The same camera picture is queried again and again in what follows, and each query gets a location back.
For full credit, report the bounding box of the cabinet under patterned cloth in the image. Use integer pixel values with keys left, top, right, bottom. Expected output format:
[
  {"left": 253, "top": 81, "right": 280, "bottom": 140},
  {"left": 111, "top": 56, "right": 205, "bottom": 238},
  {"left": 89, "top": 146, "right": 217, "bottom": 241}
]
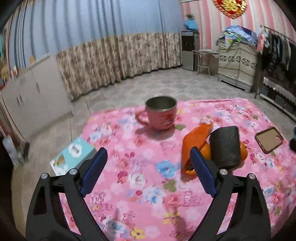
[{"left": 217, "top": 38, "right": 259, "bottom": 93}]

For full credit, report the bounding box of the metal clothes rack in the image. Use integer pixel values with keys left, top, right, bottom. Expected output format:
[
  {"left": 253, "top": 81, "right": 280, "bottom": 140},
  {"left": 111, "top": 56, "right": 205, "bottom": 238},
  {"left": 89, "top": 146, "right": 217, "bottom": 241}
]
[{"left": 254, "top": 25, "right": 296, "bottom": 100}]

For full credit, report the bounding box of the black bag roll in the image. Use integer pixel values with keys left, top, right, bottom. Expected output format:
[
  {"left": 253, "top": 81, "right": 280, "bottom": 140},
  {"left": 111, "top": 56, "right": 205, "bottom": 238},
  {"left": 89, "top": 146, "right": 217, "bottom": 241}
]
[{"left": 209, "top": 126, "right": 241, "bottom": 171}]

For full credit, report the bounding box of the orange plastic bag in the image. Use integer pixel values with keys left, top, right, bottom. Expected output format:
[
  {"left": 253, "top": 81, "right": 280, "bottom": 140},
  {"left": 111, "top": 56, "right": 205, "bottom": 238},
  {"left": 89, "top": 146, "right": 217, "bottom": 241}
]
[{"left": 180, "top": 122, "right": 248, "bottom": 181}]

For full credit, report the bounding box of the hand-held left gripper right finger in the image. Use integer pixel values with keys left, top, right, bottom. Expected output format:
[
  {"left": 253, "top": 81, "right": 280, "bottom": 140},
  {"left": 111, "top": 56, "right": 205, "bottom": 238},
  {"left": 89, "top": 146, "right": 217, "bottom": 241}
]
[{"left": 188, "top": 146, "right": 271, "bottom": 241}]

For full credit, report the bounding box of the blue bottle cover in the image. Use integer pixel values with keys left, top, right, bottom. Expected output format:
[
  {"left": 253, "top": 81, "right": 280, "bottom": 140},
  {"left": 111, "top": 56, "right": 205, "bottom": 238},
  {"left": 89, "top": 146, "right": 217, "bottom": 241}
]
[{"left": 184, "top": 20, "right": 199, "bottom": 32}]

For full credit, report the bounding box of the white bag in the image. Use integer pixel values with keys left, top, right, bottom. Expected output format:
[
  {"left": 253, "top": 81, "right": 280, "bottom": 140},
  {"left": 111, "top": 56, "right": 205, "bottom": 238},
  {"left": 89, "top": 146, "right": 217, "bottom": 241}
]
[{"left": 2, "top": 137, "right": 19, "bottom": 167}]

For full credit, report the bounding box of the red heart wall decoration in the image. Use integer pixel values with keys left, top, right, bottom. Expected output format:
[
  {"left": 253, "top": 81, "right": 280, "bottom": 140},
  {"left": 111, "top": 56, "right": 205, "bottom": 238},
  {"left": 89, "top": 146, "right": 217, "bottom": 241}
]
[{"left": 212, "top": 0, "right": 248, "bottom": 19}]

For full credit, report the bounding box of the pink cup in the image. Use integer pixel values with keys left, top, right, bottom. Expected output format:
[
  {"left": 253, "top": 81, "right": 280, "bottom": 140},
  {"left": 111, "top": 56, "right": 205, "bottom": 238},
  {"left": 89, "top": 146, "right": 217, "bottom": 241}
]
[{"left": 135, "top": 95, "right": 178, "bottom": 130}]

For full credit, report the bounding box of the pink hanging bag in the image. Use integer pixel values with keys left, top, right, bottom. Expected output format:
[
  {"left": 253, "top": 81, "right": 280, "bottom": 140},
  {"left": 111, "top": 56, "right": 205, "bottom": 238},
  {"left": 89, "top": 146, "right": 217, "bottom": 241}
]
[{"left": 257, "top": 31, "right": 265, "bottom": 55}]

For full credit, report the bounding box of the white cabinet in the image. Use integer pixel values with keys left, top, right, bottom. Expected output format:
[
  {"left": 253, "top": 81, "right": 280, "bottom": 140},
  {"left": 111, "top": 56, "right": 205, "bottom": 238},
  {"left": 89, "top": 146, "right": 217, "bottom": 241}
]
[{"left": 0, "top": 54, "right": 73, "bottom": 139}]

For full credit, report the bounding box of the row of hanging clothes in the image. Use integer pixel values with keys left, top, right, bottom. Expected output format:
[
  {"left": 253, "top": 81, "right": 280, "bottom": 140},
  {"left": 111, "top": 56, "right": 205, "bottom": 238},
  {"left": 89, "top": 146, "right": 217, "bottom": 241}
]
[{"left": 261, "top": 32, "right": 296, "bottom": 77}]

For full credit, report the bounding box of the small side table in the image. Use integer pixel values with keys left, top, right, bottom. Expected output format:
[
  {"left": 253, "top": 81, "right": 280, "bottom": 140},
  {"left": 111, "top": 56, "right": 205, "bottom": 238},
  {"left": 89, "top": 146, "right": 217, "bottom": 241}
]
[{"left": 192, "top": 49, "right": 219, "bottom": 76}]

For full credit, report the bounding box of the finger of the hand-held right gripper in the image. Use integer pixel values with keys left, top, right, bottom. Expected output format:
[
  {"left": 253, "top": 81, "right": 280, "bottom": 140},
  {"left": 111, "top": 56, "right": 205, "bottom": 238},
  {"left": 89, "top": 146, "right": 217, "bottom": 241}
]
[{"left": 290, "top": 126, "right": 296, "bottom": 151}]

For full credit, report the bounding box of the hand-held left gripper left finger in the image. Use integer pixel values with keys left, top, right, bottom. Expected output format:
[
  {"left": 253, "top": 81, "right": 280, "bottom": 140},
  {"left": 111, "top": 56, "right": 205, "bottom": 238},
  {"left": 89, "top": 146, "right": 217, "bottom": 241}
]
[{"left": 25, "top": 146, "right": 109, "bottom": 241}]

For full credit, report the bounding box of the grey water dispenser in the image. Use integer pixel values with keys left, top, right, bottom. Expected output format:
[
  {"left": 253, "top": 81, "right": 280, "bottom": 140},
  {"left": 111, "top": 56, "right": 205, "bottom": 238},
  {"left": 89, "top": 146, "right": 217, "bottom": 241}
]
[{"left": 181, "top": 31, "right": 200, "bottom": 71}]

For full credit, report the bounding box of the light blue tissue box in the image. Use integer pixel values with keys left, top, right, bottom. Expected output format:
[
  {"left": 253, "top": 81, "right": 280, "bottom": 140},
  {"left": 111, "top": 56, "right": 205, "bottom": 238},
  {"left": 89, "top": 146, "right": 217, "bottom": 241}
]
[{"left": 50, "top": 137, "right": 97, "bottom": 176}]

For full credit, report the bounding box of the pink floral tablecloth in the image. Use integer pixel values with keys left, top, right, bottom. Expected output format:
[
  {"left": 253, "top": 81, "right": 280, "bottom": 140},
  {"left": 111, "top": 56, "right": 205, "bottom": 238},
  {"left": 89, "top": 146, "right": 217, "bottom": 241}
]
[{"left": 59, "top": 98, "right": 296, "bottom": 241}]

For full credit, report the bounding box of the blue curtain with floral hem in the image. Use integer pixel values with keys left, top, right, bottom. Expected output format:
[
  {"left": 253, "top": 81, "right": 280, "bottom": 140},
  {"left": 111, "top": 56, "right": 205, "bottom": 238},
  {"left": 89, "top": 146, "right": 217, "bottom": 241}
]
[{"left": 7, "top": 0, "right": 183, "bottom": 101}]

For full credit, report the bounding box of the pile of bedding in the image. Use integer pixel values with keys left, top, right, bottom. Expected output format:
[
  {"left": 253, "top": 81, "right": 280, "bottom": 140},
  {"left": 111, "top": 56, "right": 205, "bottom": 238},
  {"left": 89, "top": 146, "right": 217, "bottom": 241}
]
[{"left": 223, "top": 25, "right": 259, "bottom": 44}]

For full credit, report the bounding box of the brown phone case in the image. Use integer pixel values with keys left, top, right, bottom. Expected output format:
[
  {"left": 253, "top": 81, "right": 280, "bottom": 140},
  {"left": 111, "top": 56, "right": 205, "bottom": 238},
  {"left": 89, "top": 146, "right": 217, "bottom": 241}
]
[{"left": 254, "top": 126, "right": 284, "bottom": 154}]

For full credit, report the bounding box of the low cabinet with lace cloth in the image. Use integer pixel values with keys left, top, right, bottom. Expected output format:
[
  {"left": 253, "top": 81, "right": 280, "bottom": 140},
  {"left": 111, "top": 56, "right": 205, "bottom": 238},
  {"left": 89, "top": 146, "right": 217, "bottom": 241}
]
[{"left": 259, "top": 76, "right": 296, "bottom": 121}]

